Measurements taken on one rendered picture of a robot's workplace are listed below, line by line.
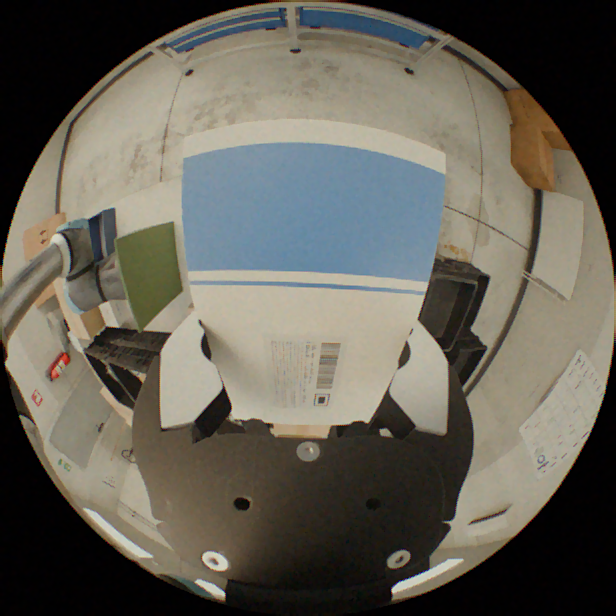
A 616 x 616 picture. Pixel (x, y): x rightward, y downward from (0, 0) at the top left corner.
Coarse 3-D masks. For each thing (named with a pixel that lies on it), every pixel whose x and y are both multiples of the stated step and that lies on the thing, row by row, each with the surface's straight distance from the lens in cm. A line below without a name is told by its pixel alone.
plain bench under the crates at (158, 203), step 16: (176, 176) 66; (144, 192) 75; (160, 192) 69; (176, 192) 65; (128, 208) 81; (144, 208) 74; (160, 208) 69; (176, 208) 65; (128, 224) 82; (144, 224) 75; (176, 224) 65; (176, 240) 66; (128, 304) 96; (176, 304) 75; (128, 320) 103; (160, 320) 85; (176, 320) 79
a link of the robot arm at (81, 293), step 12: (96, 264) 66; (72, 276) 62; (84, 276) 62; (72, 288) 64; (84, 288) 62; (96, 288) 61; (72, 300) 65; (84, 300) 64; (96, 300) 63; (84, 312) 68
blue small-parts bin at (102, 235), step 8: (112, 208) 88; (96, 216) 98; (104, 216) 85; (112, 216) 88; (96, 224) 100; (104, 224) 85; (112, 224) 87; (96, 232) 99; (104, 232) 85; (112, 232) 87; (96, 240) 99; (104, 240) 97; (112, 240) 87; (96, 248) 99; (104, 248) 98; (112, 248) 87; (96, 256) 99; (104, 256) 99
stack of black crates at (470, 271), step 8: (456, 264) 133; (464, 264) 142; (464, 272) 125; (472, 272) 130; (480, 272) 137; (480, 280) 152; (488, 280) 147; (480, 288) 151; (480, 296) 151; (472, 304) 156; (480, 304) 150; (472, 312) 156; (472, 320) 155
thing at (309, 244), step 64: (256, 128) 9; (320, 128) 9; (192, 192) 10; (256, 192) 8; (320, 192) 8; (384, 192) 9; (192, 256) 10; (256, 256) 9; (320, 256) 8; (384, 256) 9; (256, 320) 10; (320, 320) 10; (384, 320) 10; (256, 384) 14; (320, 384) 13; (384, 384) 14
